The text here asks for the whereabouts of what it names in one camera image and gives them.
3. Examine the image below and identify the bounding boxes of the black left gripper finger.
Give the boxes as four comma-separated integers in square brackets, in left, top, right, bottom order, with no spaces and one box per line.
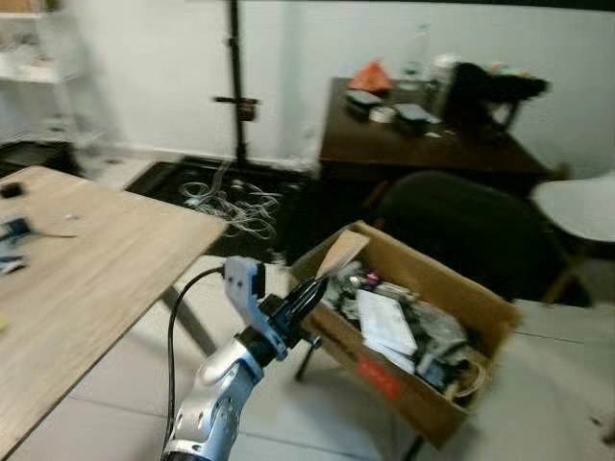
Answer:
[283,277,328,314]
[290,285,330,324]

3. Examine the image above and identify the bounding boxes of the brown cardboard rubbish box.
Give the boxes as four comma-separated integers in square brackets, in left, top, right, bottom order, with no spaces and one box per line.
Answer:
[287,220,522,449]

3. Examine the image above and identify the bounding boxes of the white paper sheet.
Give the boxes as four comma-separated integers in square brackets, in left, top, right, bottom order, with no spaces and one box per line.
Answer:
[355,287,420,358]

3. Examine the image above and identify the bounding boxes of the black office chair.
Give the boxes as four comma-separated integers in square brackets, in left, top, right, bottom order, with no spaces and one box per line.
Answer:
[369,170,570,306]

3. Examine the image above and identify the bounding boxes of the black floor mat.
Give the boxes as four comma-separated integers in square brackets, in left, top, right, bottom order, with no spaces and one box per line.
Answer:
[125,157,321,262]

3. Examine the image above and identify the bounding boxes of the dark brown desk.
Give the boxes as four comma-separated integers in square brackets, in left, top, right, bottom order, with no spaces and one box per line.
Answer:
[316,76,555,185]

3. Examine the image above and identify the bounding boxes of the grey tape roll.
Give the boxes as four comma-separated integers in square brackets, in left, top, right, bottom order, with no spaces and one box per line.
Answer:
[369,105,398,125]

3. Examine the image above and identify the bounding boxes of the light wooden table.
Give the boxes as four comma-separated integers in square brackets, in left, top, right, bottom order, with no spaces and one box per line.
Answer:
[0,164,229,459]

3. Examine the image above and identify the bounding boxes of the flat black box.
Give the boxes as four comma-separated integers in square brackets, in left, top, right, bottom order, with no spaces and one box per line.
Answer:
[345,88,384,112]

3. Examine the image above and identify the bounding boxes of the black box with white label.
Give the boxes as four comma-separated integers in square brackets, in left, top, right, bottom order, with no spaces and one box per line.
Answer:
[394,102,435,133]

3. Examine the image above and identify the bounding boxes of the orange plastic bag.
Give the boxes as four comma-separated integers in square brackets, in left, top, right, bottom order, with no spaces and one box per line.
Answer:
[347,59,396,96]

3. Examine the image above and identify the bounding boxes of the black upright pole stand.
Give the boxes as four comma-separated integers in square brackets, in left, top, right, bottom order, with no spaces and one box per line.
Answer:
[213,0,261,165]

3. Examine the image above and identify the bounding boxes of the clear plastic bottle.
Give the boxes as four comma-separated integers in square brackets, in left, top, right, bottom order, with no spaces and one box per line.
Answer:
[406,23,431,87]

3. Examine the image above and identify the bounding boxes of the white container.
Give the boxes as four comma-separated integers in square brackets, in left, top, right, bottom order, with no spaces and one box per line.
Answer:
[429,52,459,99]

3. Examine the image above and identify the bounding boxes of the black bag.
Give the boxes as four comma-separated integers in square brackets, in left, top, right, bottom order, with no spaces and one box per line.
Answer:
[445,61,551,133]

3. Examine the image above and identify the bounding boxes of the blue and white object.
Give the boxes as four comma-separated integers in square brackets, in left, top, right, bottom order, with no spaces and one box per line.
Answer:
[0,217,37,277]

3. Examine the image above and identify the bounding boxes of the white plastic chair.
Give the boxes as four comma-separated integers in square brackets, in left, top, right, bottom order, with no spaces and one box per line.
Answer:
[531,171,615,244]

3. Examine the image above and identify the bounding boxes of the black floor case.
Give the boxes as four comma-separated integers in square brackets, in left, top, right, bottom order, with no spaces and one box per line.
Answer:
[0,141,80,180]

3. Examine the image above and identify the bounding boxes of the white shelf rack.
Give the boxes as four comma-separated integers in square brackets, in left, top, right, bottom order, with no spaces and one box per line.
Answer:
[0,0,87,147]

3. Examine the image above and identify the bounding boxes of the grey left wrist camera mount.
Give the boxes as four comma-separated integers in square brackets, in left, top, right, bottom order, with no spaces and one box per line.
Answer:
[222,256,287,362]

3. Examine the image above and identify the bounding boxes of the white tangled cables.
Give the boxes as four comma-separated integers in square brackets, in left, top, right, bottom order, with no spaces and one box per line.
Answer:
[177,161,286,242]

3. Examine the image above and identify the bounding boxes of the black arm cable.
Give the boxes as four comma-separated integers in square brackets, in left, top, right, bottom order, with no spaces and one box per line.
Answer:
[166,266,226,445]

